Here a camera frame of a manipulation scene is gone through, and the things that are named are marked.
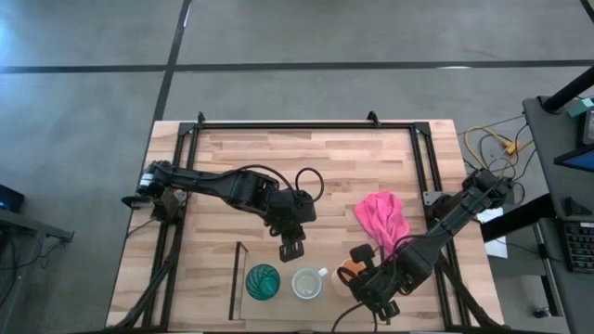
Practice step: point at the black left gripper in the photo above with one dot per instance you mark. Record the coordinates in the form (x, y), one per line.
(292, 209)

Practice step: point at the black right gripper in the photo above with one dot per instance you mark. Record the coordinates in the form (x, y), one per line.
(383, 285)

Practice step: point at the orange paper cup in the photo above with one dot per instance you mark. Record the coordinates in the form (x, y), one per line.
(338, 284)

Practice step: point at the white green patterned mug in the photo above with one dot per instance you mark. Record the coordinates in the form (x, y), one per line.
(306, 283)

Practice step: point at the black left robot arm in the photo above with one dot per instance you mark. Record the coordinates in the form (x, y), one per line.
(209, 181)

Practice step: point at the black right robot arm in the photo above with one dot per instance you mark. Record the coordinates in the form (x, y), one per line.
(455, 218)

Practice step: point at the green round bowl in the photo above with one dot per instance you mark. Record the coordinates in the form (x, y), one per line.
(262, 282)

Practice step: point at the pink cloth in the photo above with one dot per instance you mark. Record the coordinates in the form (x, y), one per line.
(383, 222)

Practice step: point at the white paper sheet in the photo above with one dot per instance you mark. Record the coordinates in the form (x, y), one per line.
(496, 246)

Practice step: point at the black desk leg bar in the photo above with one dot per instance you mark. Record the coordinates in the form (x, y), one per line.
(515, 218)

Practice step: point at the black keyboard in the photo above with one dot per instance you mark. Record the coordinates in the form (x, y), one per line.
(580, 246)

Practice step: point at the grey desk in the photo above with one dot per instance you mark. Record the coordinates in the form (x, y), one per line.
(543, 130)

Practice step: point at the blue screen device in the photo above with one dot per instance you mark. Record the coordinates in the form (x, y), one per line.
(577, 160)

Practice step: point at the dark side table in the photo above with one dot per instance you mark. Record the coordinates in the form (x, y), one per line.
(28, 227)

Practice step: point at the teal box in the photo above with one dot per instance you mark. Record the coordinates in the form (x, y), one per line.
(580, 107)

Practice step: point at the black round pole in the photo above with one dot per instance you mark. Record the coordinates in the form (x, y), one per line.
(571, 90)

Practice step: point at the black aluminium table frame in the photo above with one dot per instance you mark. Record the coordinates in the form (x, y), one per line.
(301, 125)

